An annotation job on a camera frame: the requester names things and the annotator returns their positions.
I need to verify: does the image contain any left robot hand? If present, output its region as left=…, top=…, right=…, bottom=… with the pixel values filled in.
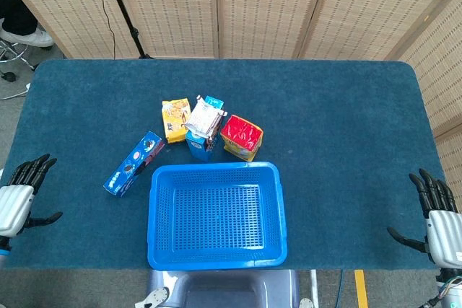
left=0, top=154, right=64, bottom=239

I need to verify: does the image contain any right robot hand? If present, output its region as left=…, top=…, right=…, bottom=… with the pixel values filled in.
left=386, top=168, right=462, bottom=269

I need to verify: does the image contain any long dark blue Oreo box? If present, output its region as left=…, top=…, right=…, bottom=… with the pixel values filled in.
left=103, top=131, right=165, bottom=198

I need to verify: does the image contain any yellow cracker packet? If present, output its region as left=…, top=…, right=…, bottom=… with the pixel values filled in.
left=161, top=97, right=192, bottom=144

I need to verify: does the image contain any blue chocolate chip cookie box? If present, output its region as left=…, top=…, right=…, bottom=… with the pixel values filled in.
left=185, top=95, right=228, bottom=162

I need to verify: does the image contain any white and red cookie packet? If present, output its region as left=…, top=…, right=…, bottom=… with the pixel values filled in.
left=183, top=95, right=224, bottom=139

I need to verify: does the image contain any yellow Lipo bag red top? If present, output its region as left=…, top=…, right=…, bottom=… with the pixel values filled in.
left=219, top=114, right=264, bottom=163

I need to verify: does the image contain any blue plastic mesh basket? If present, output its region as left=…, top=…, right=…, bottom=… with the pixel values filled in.
left=147, top=162, right=289, bottom=271

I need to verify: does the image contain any yellow floor tape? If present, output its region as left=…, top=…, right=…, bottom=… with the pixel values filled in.
left=354, top=269, right=369, bottom=308

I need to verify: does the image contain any chrome stool base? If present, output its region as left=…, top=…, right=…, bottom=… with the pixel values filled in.
left=0, top=40, right=39, bottom=84

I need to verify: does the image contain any dark blue table carpet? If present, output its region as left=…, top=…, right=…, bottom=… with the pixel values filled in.
left=0, top=58, right=448, bottom=271

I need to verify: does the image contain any white shoe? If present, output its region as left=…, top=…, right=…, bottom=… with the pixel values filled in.
left=0, top=26, right=54, bottom=48

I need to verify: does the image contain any black trouser leg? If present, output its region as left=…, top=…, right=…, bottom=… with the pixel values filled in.
left=0, top=0, right=39, bottom=37

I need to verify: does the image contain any black tripod stand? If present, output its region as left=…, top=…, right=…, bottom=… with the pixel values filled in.
left=99, top=0, right=154, bottom=60

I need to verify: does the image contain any grey-blue robot torso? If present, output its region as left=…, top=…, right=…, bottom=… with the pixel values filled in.
left=135, top=269, right=315, bottom=308

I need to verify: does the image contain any bamboo folding screen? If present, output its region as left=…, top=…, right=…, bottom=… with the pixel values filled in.
left=0, top=0, right=462, bottom=211

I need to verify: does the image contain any white floor cable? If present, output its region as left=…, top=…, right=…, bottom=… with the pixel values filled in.
left=0, top=82, right=32, bottom=102

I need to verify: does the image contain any blue floor cable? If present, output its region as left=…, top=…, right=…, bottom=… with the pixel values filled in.
left=334, top=269, right=344, bottom=308

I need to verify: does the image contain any thin black hanging cable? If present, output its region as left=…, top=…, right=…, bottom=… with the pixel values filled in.
left=87, top=0, right=117, bottom=59

